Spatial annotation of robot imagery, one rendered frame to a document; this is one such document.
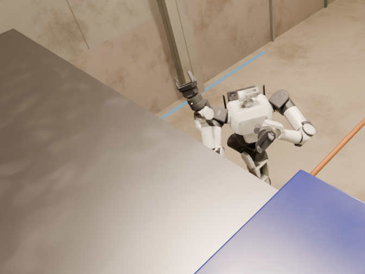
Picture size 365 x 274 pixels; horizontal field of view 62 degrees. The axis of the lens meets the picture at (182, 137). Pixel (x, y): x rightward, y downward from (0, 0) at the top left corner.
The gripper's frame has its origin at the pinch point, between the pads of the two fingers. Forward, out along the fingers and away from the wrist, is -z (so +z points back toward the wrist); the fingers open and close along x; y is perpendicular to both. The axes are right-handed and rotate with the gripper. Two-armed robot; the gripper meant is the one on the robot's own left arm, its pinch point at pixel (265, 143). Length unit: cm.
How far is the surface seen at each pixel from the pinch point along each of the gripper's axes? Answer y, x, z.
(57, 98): 71, 13, -62
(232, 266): 12, -14, -112
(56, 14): 228, 63, 145
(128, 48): 171, 65, 218
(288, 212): 9, -22, -104
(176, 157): 27, -9, -87
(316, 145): -79, 22, 202
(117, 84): 158, 112, 212
